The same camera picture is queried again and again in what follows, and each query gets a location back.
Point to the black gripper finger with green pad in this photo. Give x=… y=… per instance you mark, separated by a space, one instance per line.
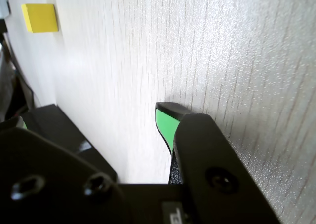
x=209 y=147
x=37 y=164

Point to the yellow wooden cube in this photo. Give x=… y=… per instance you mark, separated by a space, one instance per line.
x=40 y=18

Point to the black box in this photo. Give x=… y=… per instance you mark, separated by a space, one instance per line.
x=61 y=127

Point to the white grey device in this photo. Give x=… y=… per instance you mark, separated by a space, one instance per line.
x=4 y=2

